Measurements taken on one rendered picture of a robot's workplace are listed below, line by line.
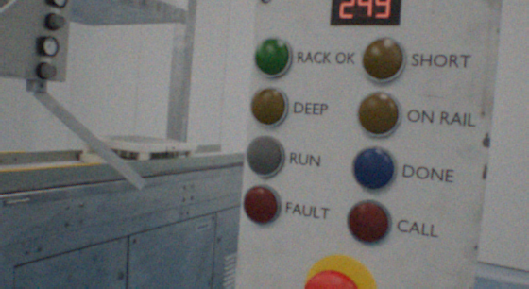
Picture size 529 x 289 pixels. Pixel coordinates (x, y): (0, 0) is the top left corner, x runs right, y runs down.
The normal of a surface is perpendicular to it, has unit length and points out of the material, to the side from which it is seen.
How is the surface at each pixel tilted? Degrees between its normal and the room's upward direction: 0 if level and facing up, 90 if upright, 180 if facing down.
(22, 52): 90
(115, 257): 90
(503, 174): 90
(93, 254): 90
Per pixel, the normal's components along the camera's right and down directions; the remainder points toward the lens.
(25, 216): 0.90, 0.09
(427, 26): -0.44, 0.01
